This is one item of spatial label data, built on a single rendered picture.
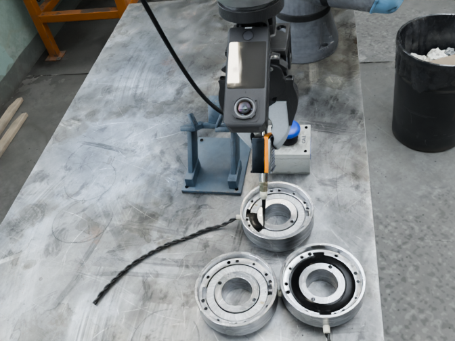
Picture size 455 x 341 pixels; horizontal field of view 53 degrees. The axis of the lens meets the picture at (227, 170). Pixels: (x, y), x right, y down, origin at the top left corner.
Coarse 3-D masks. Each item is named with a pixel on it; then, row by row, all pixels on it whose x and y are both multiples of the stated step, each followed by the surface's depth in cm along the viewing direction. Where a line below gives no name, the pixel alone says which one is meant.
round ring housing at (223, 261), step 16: (224, 256) 62; (240, 256) 62; (256, 256) 61; (208, 272) 61; (240, 272) 61; (272, 272) 59; (224, 288) 60; (256, 288) 59; (272, 288) 58; (208, 304) 60; (224, 304) 58; (272, 304) 56; (208, 320) 56; (224, 320) 56; (256, 320) 55
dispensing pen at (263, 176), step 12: (264, 132) 61; (252, 144) 60; (264, 144) 60; (252, 156) 60; (264, 156) 60; (252, 168) 61; (264, 168) 60; (264, 180) 62; (264, 192) 63; (264, 204) 63; (264, 216) 64
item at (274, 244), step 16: (256, 192) 69; (272, 192) 69; (288, 192) 69; (304, 192) 67; (240, 208) 67; (272, 208) 69; (288, 208) 67; (304, 208) 67; (288, 224) 65; (304, 224) 64; (256, 240) 64; (272, 240) 62; (288, 240) 62
